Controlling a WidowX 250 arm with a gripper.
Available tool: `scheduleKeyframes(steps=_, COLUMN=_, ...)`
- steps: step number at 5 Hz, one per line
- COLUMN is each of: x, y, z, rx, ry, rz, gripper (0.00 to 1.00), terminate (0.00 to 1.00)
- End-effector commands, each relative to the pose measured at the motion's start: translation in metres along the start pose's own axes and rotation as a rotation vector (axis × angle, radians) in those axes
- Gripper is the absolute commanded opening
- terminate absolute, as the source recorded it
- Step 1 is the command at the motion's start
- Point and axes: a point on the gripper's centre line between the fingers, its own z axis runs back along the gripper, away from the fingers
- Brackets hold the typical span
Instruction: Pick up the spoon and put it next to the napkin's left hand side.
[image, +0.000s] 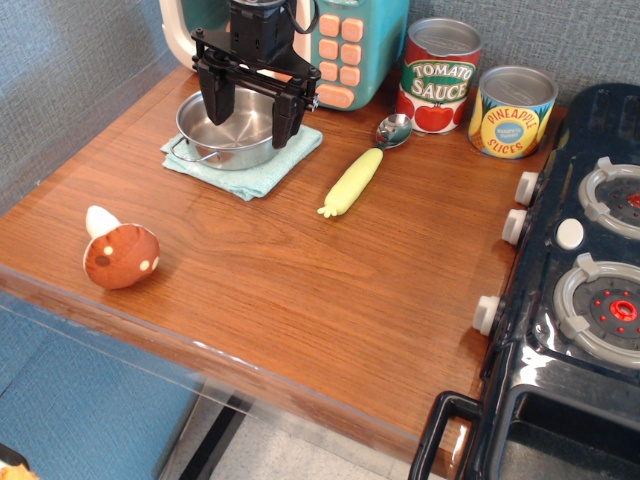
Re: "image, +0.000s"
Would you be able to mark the white stove knob upper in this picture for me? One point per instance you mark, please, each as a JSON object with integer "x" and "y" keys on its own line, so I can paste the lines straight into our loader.
{"x": 526, "y": 188}

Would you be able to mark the white stove knob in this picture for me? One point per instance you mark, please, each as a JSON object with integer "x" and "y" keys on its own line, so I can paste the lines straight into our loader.
{"x": 526, "y": 188}
{"x": 485, "y": 313}
{"x": 513, "y": 226}

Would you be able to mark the white stove knob lower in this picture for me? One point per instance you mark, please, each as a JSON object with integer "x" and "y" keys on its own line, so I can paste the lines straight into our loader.
{"x": 485, "y": 313}

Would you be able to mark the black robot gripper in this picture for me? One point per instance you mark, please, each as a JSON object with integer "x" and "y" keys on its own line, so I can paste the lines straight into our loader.
{"x": 257, "y": 53}

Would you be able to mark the white stove knob middle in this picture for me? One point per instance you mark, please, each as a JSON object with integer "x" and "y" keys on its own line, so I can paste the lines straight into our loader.
{"x": 513, "y": 226}

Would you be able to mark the light teal cloth napkin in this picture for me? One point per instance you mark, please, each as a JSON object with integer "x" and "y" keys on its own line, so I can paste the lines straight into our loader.
{"x": 247, "y": 184}

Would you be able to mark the spoon with yellow-green handle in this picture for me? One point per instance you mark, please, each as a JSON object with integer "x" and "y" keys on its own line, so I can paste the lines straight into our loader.
{"x": 393, "y": 131}

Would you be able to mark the brown plush mushroom toy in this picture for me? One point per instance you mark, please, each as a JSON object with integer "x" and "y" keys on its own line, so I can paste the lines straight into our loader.
{"x": 119, "y": 255}

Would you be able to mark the small stainless steel pan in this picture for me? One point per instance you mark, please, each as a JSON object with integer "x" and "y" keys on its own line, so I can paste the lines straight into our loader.
{"x": 242, "y": 142}

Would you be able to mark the teal toy microwave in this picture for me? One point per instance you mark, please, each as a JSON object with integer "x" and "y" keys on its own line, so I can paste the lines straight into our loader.
{"x": 355, "y": 43}

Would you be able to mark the dark blue toy stove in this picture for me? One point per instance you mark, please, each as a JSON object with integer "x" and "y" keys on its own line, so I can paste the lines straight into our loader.
{"x": 560, "y": 397}

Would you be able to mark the tomato sauce can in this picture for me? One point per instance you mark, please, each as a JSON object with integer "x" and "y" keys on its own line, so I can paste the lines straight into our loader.
{"x": 440, "y": 63}

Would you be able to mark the pineapple slices can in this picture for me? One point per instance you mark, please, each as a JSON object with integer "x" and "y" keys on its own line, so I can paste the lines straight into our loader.
{"x": 512, "y": 109}

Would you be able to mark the orange object at corner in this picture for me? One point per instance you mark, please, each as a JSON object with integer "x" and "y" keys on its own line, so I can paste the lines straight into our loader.
{"x": 14, "y": 466}

